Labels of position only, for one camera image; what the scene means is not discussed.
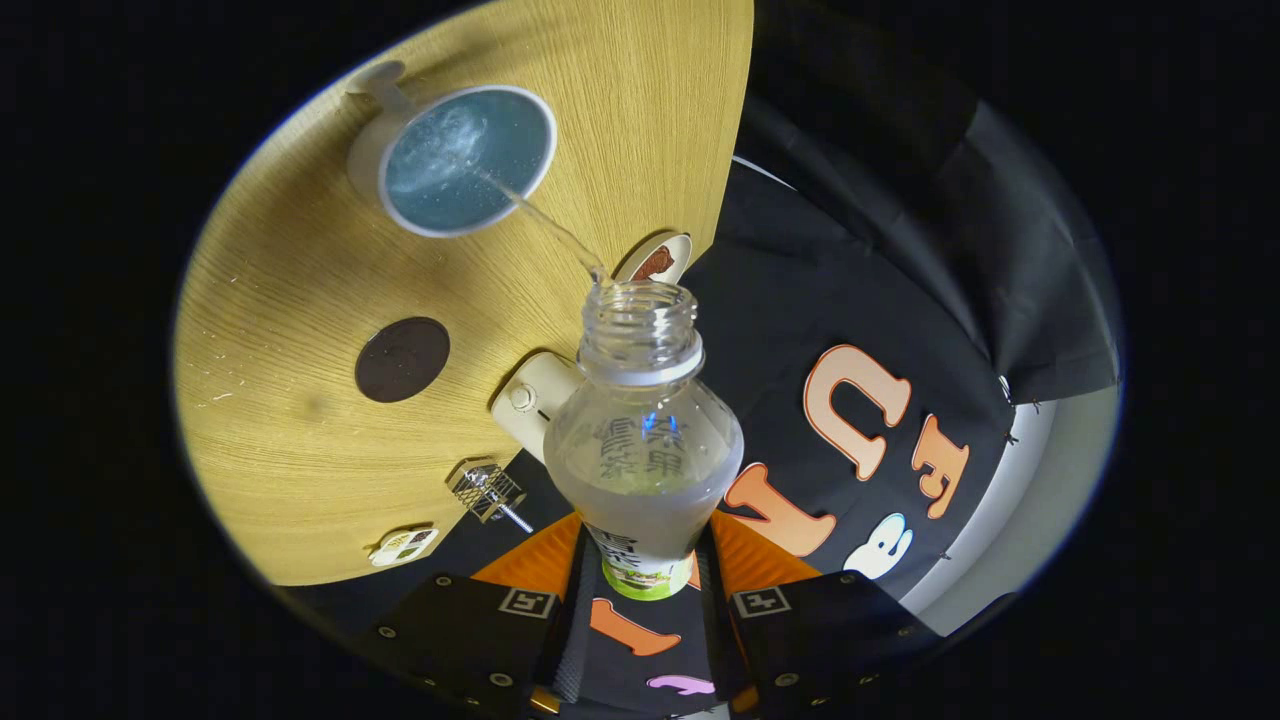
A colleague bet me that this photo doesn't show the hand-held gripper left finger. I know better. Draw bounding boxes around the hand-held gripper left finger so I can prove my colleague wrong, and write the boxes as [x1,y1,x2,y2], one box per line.
[345,510,601,716]

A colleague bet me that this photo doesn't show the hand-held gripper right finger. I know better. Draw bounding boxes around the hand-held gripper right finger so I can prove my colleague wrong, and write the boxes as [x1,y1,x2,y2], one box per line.
[693,507,951,716]

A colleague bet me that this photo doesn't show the clear plastic juice bottle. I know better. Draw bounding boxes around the clear plastic juice bottle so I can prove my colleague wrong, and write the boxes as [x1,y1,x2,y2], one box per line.
[543,278,746,602]

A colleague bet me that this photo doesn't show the dark brown round coaster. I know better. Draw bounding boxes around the dark brown round coaster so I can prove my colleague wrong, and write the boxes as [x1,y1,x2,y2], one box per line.
[355,317,452,404]

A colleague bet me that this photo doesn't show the white cup with handle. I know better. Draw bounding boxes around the white cup with handle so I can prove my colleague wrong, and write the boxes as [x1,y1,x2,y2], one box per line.
[345,60,558,239]

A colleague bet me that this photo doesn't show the white divided plate with beans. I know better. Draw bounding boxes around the white divided plate with beans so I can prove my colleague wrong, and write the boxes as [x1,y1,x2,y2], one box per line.
[368,527,441,568]

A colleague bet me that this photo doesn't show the white toaster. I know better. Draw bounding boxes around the white toaster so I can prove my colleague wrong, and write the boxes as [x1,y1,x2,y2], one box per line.
[490,350,586,464]

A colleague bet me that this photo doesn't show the white round plate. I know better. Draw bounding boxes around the white round plate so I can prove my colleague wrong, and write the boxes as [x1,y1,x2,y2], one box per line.
[613,232,694,286]

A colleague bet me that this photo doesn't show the wooden table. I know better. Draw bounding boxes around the wooden table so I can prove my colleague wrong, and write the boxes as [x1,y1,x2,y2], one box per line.
[172,0,755,587]

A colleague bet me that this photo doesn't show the metal wire basket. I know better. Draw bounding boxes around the metal wire basket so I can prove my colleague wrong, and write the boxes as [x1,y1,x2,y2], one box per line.
[450,462,527,524]

